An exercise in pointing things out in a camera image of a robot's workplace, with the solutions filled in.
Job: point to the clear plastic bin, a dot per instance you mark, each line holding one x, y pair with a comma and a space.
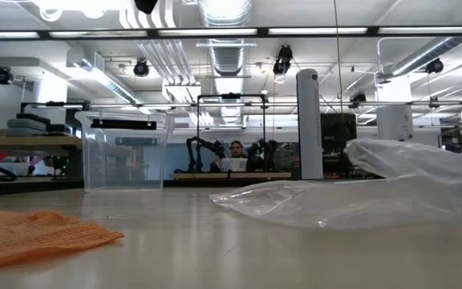
122, 160

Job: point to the orange elastic bandage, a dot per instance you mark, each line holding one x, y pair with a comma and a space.
34, 237

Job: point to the clear plastic bag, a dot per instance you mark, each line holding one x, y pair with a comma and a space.
335, 200

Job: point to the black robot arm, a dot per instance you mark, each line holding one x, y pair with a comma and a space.
193, 152
265, 154

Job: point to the black flat device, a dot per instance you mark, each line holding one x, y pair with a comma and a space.
58, 129

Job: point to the stack of grey cases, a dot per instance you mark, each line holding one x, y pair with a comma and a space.
26, 126

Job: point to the person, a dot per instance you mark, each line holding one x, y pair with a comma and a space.
237, 150

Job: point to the wooden desk with grey legs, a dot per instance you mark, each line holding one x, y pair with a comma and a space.
26, 142

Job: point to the small clear bin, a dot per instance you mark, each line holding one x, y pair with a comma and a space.
234, 164

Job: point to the white tower column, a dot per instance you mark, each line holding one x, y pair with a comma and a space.
309, 128

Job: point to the wooden station table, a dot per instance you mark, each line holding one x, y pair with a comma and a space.
263, 175

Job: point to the black equipment rack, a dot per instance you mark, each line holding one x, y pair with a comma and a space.
335, 128

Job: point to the silver spiral air duct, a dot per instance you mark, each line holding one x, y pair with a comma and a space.
227, 56

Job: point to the black rectangular station frame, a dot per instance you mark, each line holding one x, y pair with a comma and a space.
231, 95

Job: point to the long white overhead rail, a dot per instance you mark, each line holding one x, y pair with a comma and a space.
375, 103

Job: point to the silver round duct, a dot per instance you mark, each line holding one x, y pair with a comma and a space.
427, 54

